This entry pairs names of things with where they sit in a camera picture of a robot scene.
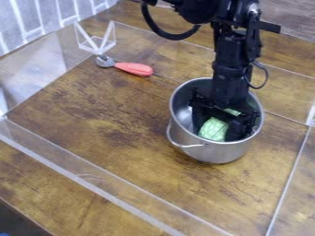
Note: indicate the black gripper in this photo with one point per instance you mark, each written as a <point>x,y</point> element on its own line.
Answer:
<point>223,102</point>

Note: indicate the green bumpy gourd toy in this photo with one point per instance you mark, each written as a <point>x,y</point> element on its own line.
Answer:
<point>213,130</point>

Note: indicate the silver metal pot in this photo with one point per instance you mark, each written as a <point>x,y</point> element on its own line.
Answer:
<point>180,135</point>

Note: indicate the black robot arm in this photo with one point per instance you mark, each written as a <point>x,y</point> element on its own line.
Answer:
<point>236,27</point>

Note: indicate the black bar on wall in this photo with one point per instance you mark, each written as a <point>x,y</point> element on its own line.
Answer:
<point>270,27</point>

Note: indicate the red handled metal spoon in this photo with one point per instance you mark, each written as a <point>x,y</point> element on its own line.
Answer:
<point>132,68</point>

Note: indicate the clear acrylic corner bracket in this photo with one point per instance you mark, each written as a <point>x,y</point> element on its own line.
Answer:
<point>95,44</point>

